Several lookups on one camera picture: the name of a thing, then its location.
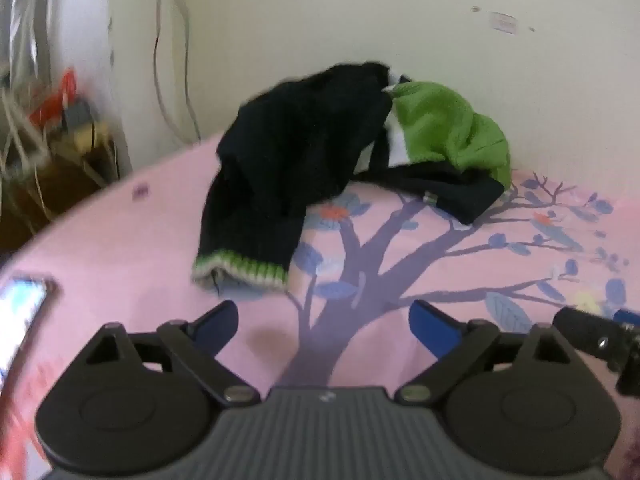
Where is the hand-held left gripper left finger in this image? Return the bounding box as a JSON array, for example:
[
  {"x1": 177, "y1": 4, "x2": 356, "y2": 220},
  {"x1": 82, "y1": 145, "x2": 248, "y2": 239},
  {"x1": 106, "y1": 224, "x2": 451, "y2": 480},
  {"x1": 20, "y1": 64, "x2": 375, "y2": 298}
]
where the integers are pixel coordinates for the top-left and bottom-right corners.
[{"x1": 84, "y1": 300, "x2": 262, "y2": 407}]

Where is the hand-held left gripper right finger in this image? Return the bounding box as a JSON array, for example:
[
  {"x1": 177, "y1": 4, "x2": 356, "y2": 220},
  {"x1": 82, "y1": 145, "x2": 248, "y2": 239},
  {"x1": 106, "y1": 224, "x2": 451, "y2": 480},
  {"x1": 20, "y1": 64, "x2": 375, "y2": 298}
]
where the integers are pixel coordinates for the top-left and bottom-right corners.
[{"x1": 394, "y1": 300, "x2": 577, "y2": 406}]

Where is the black and green sweater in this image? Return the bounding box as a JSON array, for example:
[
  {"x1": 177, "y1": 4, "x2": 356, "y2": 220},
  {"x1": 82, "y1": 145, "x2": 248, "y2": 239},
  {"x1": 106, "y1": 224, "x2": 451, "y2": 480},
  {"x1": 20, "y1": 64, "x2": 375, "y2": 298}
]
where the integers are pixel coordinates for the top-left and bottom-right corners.
[{"x1": 191, "y1": 61, "x2": 512, "y2": 292}]

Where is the pink tree print bed sheet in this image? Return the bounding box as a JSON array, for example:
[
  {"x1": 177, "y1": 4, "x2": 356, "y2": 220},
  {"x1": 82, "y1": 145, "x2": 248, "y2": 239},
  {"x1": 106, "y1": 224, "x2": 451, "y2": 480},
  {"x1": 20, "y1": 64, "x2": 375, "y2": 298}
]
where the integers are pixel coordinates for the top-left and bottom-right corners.
[{"x1": 0, "y1": 127, "x2": 640, "y2": 480}]

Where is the smartphone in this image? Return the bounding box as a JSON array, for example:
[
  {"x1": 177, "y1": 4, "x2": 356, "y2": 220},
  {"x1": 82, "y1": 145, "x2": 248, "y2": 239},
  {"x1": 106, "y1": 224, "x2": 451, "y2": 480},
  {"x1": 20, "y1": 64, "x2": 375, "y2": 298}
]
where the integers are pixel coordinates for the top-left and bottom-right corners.
[{"x1": 0, "y1": 275, "x2": 58, "y2": 393}]

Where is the red plastic item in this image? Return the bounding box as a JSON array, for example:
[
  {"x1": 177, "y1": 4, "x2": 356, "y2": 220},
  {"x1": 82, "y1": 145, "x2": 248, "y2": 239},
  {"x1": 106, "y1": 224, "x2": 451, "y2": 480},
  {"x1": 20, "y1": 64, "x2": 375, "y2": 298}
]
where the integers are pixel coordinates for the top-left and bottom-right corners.
[{"x1": 29, "y1": 67, "x2": 79, "y2": 127}]

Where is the thin grey wall cable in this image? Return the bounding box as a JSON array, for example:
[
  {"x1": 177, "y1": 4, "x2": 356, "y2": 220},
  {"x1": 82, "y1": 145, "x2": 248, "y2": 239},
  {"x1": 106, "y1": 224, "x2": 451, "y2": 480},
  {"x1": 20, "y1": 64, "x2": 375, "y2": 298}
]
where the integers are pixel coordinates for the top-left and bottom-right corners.
[{"x1": 151, "y1": 0, "x2": 188, "y2": 147}]

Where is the white wall cable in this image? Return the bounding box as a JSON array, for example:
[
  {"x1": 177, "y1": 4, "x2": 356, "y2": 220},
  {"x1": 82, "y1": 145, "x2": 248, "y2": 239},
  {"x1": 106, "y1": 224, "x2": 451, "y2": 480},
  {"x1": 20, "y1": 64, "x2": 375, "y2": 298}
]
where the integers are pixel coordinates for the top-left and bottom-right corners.
[{"x1": 170, "y1": 0, "x2": 203, "y2": 145}]

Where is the small wall sticker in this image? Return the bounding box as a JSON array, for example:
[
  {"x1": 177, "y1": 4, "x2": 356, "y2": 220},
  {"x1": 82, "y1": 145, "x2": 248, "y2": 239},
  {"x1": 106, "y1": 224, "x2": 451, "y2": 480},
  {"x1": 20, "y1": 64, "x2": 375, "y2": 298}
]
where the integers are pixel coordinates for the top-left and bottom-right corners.
[{"x1": 489, "y1": 11, "x2": 519, "y2": 35}]

